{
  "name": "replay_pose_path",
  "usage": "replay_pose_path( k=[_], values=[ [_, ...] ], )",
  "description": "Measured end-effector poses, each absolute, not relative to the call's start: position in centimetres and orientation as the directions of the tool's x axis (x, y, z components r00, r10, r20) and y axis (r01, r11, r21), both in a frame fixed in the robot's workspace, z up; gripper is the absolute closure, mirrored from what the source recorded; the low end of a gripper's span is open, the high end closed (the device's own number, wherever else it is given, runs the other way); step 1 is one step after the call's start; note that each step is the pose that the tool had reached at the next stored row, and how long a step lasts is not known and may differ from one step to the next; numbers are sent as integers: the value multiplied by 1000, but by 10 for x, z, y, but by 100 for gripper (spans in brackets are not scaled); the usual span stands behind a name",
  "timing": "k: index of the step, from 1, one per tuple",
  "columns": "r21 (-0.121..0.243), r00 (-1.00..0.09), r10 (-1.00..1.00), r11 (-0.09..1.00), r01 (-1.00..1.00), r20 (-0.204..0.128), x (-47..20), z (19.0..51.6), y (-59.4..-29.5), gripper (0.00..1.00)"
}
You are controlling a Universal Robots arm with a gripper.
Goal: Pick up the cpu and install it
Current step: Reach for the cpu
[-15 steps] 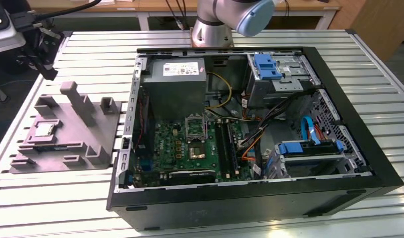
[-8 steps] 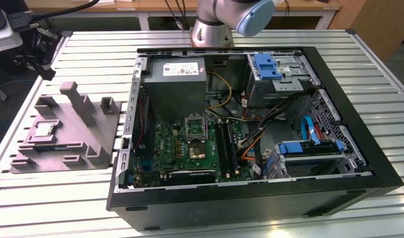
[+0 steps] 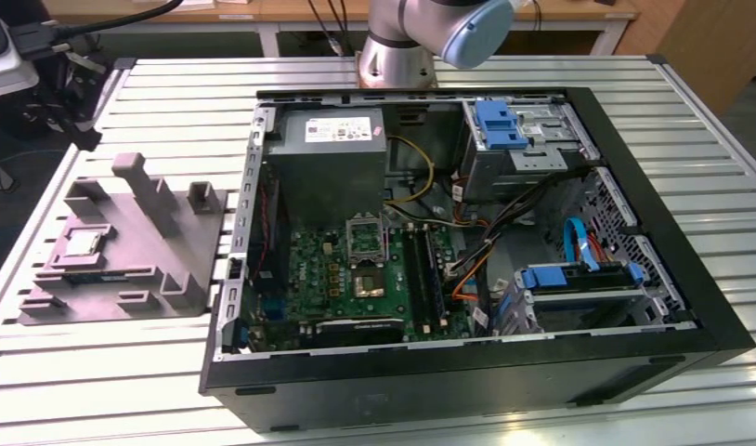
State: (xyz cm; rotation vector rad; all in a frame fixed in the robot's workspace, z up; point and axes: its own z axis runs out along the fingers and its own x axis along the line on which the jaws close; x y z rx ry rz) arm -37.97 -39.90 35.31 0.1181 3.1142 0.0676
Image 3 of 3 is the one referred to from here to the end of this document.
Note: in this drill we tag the CPU with silver top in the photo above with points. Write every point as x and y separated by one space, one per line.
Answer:
81 244

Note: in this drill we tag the CPU socket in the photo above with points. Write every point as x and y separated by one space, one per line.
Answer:
371 283

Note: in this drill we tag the small white box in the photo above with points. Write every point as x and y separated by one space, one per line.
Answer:
199 5

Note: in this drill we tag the grey parts rack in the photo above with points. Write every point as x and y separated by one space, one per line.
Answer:
136 260

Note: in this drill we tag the RAM stick with blue label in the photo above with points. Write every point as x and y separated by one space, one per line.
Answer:
83 279

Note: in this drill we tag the grey power supply unit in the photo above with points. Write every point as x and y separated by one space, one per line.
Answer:
328 181

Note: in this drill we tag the blue board connector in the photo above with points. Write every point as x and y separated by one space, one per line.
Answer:
276 310

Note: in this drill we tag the green motherboard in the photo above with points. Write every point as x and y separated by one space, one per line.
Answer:
316 288

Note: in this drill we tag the blue video port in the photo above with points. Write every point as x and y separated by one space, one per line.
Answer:
243 338

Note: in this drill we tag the black RAM slot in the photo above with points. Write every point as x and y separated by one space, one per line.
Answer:
421 279
428 279
415 279
435 279

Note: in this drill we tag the black graphics card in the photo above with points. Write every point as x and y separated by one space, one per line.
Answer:
359 331

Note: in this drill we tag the blue plastic drive latch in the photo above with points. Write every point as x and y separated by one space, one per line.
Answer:
499 125

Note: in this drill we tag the metal drive cage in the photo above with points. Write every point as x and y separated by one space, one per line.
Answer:
532 160

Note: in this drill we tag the wooden desk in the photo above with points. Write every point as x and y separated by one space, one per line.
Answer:
569 16

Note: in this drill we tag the black PC case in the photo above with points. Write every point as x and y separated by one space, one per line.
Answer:
415 385

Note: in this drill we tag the hard disk in blue carrier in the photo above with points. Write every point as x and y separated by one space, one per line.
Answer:
545 278

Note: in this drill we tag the wooden cabinet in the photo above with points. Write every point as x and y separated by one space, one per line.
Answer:
712 51

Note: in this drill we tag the metal disk bay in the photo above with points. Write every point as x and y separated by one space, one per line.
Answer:
653 302

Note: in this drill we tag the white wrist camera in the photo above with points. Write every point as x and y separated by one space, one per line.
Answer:
12 74

